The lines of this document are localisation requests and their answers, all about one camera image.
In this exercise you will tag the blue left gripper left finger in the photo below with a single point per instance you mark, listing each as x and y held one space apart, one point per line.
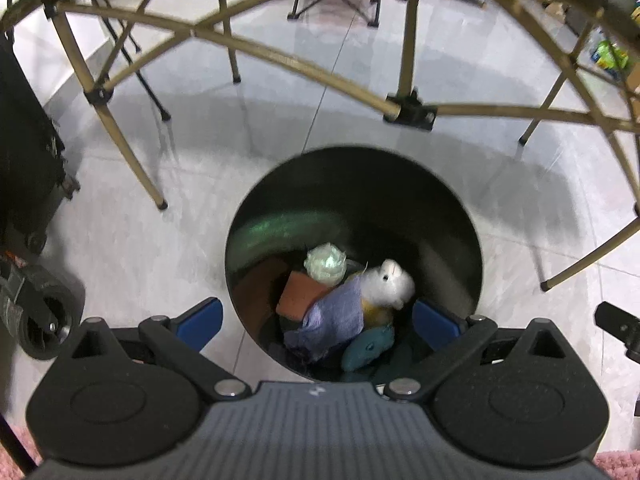
200 324

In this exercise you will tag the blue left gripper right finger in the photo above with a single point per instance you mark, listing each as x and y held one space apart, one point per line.
434 324

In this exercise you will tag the light blue plush toy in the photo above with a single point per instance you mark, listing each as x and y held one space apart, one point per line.
367 347

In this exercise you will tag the purple knitted cloth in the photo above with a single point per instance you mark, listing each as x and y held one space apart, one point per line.
329 322

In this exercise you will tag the black trash bin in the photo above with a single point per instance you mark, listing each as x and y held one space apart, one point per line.
372 205

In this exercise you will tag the white plush toy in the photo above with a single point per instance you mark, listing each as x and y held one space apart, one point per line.
384 290

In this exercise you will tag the orange cardboard piece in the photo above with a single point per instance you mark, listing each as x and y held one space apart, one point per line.
299 294

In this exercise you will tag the white green crumpled ball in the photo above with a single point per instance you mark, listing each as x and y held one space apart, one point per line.
326 264

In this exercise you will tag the green plastic bag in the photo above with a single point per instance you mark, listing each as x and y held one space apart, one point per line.
609 56

